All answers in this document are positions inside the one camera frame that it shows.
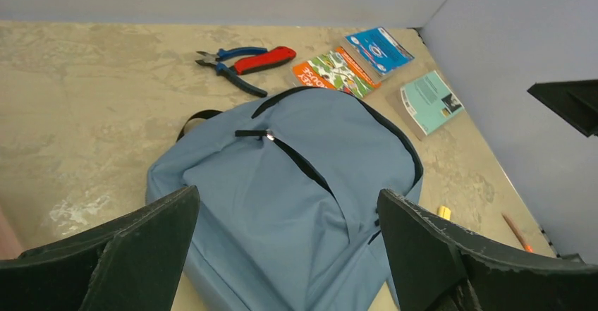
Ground orange green picture book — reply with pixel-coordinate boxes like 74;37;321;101
291;47;381;99

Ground teal paperback book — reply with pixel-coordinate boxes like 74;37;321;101
386;70;464;140

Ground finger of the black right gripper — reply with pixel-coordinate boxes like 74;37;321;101
527;79;597;137

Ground blue student backpack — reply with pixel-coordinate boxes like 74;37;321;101
146;87;423;310

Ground blue handled pliers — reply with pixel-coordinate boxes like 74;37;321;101
195;47;268;98

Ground blue paperback book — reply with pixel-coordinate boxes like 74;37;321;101
339;27;414;83

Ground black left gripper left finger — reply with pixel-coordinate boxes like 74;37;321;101
1;186;200;310

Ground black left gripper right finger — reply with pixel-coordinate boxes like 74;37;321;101
377;189;597;310

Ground red utility knife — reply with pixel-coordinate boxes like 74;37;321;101
233;46;296;75

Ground orange pencil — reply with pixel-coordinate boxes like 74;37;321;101
501;213;534;253

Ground yellow highlighter marker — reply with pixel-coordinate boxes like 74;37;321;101
437;205;452;221

